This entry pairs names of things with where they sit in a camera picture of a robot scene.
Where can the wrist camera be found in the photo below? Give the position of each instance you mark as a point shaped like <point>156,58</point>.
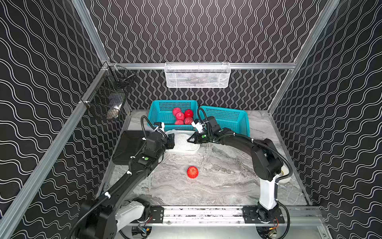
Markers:
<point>198,125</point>
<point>160,125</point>

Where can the white plastic tray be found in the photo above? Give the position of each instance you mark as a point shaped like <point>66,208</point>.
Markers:
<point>173,131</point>

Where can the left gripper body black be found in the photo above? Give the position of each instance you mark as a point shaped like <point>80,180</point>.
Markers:
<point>170,141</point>

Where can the white tape roll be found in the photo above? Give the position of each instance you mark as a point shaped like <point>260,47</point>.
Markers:
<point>284,172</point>

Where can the object in black basket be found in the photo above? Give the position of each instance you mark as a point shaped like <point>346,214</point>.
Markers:
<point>113,112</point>

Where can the white wire wall basket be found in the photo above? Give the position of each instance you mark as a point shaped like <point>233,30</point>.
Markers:
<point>197,74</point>

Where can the black plastic tool case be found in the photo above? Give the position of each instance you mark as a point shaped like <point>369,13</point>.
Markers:
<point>130,142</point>

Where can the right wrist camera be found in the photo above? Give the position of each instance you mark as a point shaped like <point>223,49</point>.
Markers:
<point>198,125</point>

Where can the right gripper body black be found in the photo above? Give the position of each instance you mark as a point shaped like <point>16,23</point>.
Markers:
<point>202,137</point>

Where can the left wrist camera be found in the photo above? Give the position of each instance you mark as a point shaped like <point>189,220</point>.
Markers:
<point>160,125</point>

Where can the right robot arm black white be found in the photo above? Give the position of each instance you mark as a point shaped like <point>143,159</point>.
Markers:
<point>269,165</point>

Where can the black wire wall basket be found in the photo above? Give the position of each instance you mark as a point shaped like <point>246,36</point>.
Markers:
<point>112,90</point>

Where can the right teal plastic basket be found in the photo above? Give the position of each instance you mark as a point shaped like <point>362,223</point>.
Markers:
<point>236,120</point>

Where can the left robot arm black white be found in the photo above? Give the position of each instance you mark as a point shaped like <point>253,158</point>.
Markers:
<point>103,217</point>

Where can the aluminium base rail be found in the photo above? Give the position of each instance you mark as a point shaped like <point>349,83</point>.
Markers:
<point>214,216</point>

